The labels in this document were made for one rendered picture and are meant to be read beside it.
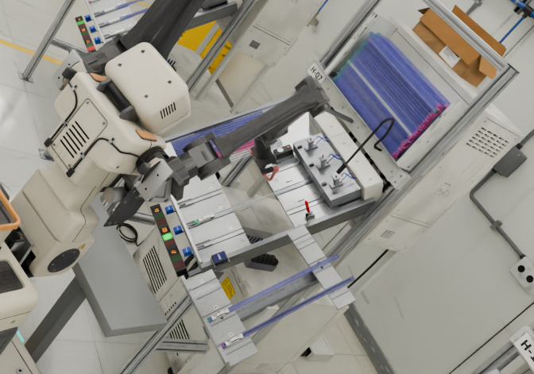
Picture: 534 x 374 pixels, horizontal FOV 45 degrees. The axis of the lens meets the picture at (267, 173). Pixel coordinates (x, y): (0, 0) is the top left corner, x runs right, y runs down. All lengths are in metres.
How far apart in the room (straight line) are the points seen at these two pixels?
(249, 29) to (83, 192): 1.97
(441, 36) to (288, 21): 1.06
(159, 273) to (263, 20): 1.47
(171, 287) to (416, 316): 1.67
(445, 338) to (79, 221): 2.60
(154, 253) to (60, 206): 1.32
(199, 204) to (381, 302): 1.96
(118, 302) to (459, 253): 2.32
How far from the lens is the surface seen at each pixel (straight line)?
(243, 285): 2.66
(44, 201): 1.95
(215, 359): 2.44
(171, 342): 2.67
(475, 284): 3.90
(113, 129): 1.69
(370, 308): 4.27
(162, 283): 3.09
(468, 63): 2.83
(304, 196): 2.54
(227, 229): 2.46
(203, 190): 2.60
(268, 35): 3.68
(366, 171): 2.52
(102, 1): 3.77
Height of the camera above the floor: 1.99
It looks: 23 degrees down
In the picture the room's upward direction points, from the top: 40 degrees clockwise
